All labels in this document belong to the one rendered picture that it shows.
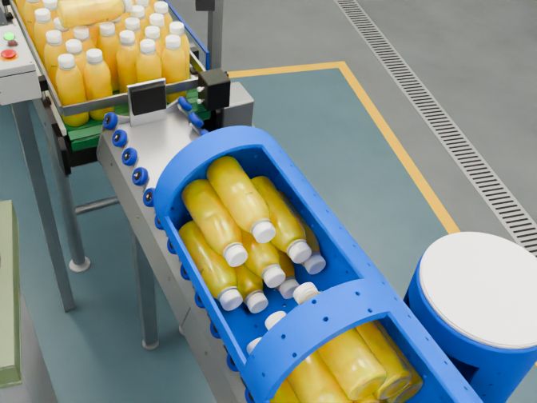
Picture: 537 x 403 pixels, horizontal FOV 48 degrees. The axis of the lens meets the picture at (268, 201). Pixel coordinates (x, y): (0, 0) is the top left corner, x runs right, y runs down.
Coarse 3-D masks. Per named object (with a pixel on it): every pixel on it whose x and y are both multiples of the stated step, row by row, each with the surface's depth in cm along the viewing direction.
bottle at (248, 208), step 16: (224, 160) 116; (208, 176) 117; (224, 176) 113; (240, 176) 113; (224, 192) 112; (240, 192) 110; (256, 192) 111; (240, 208) 108; (256, 208) 108; (240, 224) 109; (256, 224) 107
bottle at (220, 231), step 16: (192, 192) 116; (208, 192) 116; (192, 208) 115; (208, 208) 113; (224, 208) 114; (208, 224) 111; (224, 224) 110; (208, 240) 111; (224, 240) 109; (240, 240) 110; (224, 256) 110
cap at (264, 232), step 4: (260, 224) 107; (264, 224) 107; (268, 224) 107; (256, 228) 107; (260, 228) 106; (264, 228) 106; (268, 228) 106; (272, 228) 107; (256, 232) 107; (260, 232) 106; (264, 232) 106; (268, 232) 107; (272, 232) 108; (256, 236) 107; (260, 236) 106; (264, 236) 107; (268, 236) 108; (272, 236) 108; (260, 240) 107; (264, 240) 108; (268, 240) 108
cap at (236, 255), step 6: (234, 246) 109; (240, 246) 109; (228, 252) 108; (234, 252) 108; (240, 252) 108; (246, 252) 109; (228, 258) 108; (234, 258) 108; (240, 258) 109; (246, 258) 110; (234, 264) 109; (240, 264) 110
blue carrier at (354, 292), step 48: (192, 144) 112; (240, 144) 111; (288, 192) 127; (336, 240) 98; (336, 288) 89; (384, 288) 93; (240, 336) 111; (288, 336) 87; (336, 336) 86; (432, 384) 98
